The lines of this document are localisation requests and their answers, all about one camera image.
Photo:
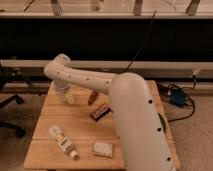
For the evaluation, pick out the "brown chocolate bar box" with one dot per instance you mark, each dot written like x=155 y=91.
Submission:
x=101 y=111

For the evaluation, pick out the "white ceramic cup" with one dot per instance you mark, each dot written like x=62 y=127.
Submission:
x=61 y=96

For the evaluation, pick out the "white plastic bottle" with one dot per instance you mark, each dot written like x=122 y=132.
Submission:
x=63 y=141

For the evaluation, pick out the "black office chair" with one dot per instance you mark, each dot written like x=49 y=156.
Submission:
x=5 y=108

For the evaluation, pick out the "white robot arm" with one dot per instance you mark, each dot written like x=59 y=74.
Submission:
x=143 y=142

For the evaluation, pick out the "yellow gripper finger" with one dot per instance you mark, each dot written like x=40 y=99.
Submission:
x=69 y=98

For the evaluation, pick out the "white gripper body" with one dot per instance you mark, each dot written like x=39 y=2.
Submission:
x=61 y=87

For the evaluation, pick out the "brown oblong snack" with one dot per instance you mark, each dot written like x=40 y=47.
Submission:
x=93 y=96

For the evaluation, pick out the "green ceramic bowl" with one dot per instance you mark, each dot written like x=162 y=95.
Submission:
x=163 y=124

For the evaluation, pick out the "blue power box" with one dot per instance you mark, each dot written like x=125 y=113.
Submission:
x=177 y=98

